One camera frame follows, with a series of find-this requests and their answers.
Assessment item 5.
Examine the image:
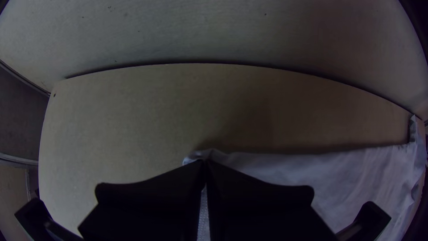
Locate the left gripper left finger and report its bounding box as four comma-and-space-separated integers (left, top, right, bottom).
77, 160, 206, 241

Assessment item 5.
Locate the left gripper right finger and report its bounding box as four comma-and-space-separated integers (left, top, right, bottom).
204, 160, 338, 241

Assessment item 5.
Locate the light grey t-shirt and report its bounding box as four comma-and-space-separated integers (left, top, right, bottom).
182, 115, 428, 241

